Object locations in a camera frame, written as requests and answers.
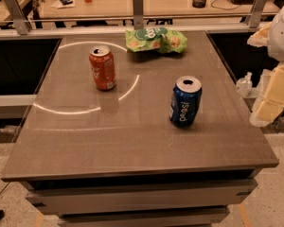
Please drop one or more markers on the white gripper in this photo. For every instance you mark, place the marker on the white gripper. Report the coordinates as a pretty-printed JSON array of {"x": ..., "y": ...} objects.
[{"x": 282, "y": 37}]

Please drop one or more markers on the blue pepsi can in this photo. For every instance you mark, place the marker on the blue pepsi can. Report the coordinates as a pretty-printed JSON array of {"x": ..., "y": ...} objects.
[{"x": 185, "y": 101}]

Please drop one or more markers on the red coke can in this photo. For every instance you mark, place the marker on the red coke can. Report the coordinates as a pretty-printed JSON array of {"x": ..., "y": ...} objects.
[{"x": 103, "y": 67}]

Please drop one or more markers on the clear plastic bottle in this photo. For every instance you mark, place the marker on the clear plastic bottle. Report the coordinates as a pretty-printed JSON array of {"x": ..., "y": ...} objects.
[{"x": 244, "y": 85}]

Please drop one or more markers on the black mesh pen cup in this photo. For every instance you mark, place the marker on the black mesh pen cup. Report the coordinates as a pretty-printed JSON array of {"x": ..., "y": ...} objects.
[{"x": 198, "y": 3}]

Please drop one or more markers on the green chip bag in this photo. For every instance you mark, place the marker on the green chip bag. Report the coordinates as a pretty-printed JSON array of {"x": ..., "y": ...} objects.
[{"x": 159, "y": 39}]

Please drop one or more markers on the grey drawer cabinet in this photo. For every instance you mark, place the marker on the grey drawer cabinet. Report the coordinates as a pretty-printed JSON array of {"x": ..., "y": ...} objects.
[{"x": 144, "y": 201}]

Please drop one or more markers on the wooden background desk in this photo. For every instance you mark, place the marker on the wooden background desk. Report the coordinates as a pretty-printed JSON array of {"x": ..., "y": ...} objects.
[{"x": 54, "y": 8}]

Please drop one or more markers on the horizontal metal rail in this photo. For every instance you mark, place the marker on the horizontal metal rail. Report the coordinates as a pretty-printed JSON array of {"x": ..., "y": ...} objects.
[{"x": 145, "y": 17}]

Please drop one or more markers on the right metal rail bracket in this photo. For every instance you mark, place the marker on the right metal rail bracket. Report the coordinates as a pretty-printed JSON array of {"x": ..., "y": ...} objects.
[{"x": 254, "y": 18}]

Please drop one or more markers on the metal rail bracket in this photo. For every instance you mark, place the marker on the metal rail bracket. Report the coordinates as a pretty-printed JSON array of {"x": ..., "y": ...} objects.
[
  {"x": 254, "y": 18},
  {"x": 20, "y": 21},
  {"x": 138, "y": 14}
]

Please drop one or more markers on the middle metal rail bracket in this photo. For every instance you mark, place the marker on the middle metal rail bracket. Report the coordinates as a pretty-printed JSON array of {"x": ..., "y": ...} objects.
[{"x": 138, "y": 14}]

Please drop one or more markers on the left metal rail bracket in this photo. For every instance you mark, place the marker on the left metal rail bracket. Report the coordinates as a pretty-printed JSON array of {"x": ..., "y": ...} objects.
[{"x": 20, "y": 21}]

